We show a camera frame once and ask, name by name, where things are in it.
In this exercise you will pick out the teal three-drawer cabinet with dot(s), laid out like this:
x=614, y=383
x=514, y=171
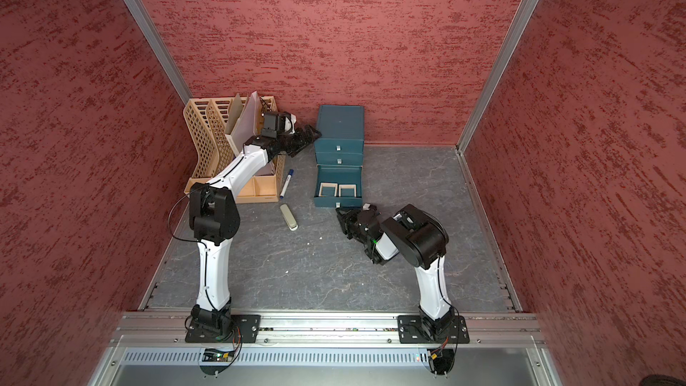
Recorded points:
x=339, y=153

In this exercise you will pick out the small wooden frame box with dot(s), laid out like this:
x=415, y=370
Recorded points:
x=347, y=190
x=328, y=190

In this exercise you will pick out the purple paper folder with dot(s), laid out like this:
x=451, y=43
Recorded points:
x=246, y=125

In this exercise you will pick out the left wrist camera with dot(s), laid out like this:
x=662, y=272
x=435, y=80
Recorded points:
x=278, y=124

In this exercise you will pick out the brown cardboard sheet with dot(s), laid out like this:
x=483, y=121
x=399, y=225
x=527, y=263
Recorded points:
x=234, y=111

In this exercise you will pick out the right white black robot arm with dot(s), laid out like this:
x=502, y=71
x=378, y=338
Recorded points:
x=418, y=237

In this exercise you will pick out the aluminium front rail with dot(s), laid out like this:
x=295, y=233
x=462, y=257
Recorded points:
x=322, y=329

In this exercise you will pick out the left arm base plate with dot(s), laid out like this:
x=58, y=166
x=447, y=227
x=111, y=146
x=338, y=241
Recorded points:
x=211, y=329

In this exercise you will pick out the beige whiteboard eraser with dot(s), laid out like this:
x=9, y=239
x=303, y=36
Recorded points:
x=288, y=217

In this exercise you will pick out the blue white marker pen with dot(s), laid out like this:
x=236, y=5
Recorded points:
x=286, y=183

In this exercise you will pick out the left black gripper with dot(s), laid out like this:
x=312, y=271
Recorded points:
x=303, y=141

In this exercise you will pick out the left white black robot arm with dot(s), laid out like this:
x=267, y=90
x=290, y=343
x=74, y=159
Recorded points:
x=214, y=219

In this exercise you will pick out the beige lattice file organizer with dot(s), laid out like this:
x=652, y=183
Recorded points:
x=205, y=118

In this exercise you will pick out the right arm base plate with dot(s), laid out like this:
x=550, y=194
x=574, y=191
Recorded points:
x=416, y=329

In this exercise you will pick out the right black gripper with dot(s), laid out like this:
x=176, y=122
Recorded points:
x=346, y=220

